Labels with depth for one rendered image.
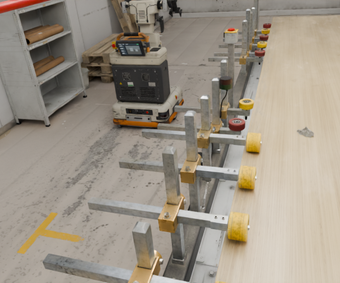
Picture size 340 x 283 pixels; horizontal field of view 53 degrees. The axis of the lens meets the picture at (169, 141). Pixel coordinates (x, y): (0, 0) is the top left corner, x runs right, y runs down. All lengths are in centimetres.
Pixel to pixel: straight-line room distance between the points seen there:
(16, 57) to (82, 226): 210
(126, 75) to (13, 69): 125
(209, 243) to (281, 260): 47
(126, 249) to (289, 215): 138
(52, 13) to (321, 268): 418
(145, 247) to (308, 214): 56
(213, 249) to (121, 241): 107
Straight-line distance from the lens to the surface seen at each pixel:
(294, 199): 124
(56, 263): 102
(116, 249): 234
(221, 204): 162
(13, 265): 250
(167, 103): 355
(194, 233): 137
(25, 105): 418
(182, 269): 126
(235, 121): 171
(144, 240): 85
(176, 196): 106
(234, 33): 209
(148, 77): 345
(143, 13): 365
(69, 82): 484
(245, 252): 104
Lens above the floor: 167
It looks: 30 degrees down
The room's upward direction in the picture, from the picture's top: 5 degrees counter-clockwise
